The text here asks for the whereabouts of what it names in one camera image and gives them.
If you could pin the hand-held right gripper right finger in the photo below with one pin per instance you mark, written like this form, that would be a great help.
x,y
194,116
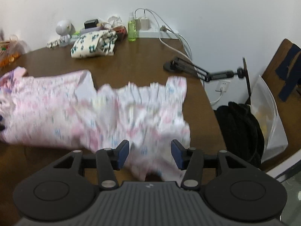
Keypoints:
x,y
176,154

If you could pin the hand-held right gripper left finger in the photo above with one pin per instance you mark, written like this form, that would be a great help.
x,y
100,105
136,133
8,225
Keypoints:
x,y
123,154

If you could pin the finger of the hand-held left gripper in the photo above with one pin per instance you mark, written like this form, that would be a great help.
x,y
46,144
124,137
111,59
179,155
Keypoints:
x,y
1,127

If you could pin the pink floral garment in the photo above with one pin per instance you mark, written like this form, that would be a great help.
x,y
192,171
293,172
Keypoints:
x,y
70,113

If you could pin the black bag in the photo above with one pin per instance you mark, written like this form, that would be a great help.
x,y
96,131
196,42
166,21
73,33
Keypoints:
x,y
239,131

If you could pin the plastic bag of snacks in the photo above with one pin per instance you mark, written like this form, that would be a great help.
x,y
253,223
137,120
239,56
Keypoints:
x,y
10,54

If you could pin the clear plastic bag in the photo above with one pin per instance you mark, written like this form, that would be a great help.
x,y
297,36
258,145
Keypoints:
x,y
268,122

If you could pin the cream green floral cloth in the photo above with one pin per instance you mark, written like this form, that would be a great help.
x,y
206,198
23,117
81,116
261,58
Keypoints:
x,y
93,44

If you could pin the white robot toy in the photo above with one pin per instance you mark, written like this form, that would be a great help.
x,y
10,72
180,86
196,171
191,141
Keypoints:
x,y
63,29

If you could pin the green white small boxes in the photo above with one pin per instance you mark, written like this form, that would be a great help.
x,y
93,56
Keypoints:
x,y
75,35

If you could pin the dark red packet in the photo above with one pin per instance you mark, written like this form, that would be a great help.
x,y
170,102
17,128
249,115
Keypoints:
x,y
121,34

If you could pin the white power strip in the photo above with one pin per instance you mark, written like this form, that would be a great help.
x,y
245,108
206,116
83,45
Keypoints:
x,y
155,34

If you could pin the green spray bottle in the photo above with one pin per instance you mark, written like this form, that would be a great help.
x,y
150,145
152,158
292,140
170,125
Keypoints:
x,y
132,31

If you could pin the lavender grey box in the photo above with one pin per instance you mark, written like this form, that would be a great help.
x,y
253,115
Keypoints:
x,y
90,30

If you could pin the white charger block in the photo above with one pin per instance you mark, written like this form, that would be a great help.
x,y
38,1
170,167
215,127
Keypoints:
x,y
144,24
138,24

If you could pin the crumpled white tissue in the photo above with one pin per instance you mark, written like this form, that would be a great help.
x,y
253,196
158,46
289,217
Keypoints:
x,y
114,20

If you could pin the small black box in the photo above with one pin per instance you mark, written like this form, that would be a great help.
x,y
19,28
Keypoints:
x,y
91,24

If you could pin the long navy cloth strip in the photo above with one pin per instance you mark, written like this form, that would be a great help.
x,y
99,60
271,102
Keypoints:
x,y
292,80

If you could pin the wooden chair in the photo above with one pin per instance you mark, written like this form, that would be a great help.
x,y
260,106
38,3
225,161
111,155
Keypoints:
x,y
277,58

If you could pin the short navy cloth strip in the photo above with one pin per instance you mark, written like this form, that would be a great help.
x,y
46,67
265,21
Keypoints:
x,y
285,62

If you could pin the white wall socket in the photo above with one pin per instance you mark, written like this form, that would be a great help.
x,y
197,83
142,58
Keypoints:
x,y
223,86

